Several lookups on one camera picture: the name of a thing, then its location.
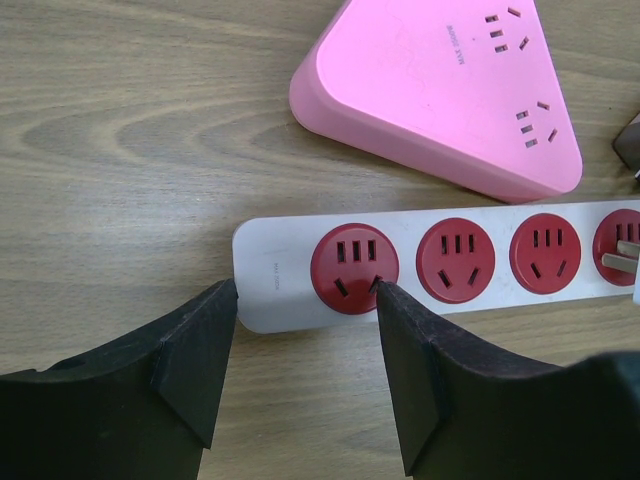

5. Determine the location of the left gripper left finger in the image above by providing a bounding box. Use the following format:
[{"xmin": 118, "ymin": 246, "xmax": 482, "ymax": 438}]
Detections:
[{"xmin": 1, "ymin": 279, "xmax": 238, "ymax": 479}]

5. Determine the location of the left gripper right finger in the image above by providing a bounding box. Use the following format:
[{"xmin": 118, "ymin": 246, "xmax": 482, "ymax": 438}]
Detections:
[{"xmin": 377, "ymin": 282, "xmax": 639, "ymax": 479}]

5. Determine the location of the white red power strip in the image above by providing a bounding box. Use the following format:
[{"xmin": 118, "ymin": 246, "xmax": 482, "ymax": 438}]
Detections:
[{"xmin": 232, "ymin": 200, "xmax": 639, "ymax": 333}]

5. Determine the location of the white USB charger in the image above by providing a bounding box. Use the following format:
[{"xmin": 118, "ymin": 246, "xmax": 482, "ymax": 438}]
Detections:
[{"xmin": 601, "ymin": 240, "xmax": 640, "ymax": 305}]

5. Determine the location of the pink triangular power socket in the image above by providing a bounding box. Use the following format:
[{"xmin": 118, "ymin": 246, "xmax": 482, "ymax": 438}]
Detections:
[{"xmin": 289, "ymin": 1, "xmax": 583, "ymax": 203}]

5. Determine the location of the small pink charger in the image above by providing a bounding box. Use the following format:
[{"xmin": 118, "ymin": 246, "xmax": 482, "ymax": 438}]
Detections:
[{"xmin": 612, "ymin": 114, "xmax": 640, "ymax": 183}]

